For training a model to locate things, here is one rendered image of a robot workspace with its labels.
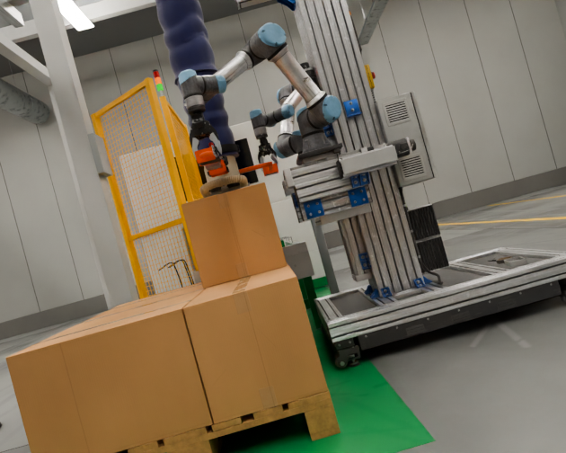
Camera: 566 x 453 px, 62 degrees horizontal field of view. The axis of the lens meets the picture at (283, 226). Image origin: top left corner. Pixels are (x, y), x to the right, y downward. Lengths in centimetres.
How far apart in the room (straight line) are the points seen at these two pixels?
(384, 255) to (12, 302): 1169
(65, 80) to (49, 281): 941
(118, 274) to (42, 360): 197
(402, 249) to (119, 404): 159
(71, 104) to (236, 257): 215
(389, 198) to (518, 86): 1119
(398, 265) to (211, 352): 128
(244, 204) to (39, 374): 106
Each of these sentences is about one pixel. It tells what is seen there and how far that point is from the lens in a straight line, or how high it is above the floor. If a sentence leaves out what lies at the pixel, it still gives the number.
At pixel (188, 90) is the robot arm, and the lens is 200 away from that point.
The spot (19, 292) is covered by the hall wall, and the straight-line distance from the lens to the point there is 1338.
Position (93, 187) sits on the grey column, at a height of 138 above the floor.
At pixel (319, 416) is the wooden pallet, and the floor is 7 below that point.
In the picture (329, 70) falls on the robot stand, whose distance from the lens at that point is 268.
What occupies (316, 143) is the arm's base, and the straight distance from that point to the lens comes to 237.
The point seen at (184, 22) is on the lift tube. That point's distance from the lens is 266.
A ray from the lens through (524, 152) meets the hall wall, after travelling 1335.
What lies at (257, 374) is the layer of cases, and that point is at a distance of 166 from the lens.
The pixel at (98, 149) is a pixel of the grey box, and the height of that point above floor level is 164.
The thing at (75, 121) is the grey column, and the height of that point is 189.
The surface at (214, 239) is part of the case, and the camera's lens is 221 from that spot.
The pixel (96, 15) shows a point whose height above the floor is 593.
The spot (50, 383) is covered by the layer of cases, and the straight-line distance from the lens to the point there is 182.
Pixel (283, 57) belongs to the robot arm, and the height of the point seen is 146.
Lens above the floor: 70
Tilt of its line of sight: 1 degrees up
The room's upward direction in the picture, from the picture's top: 15 degrees counter-clockwise
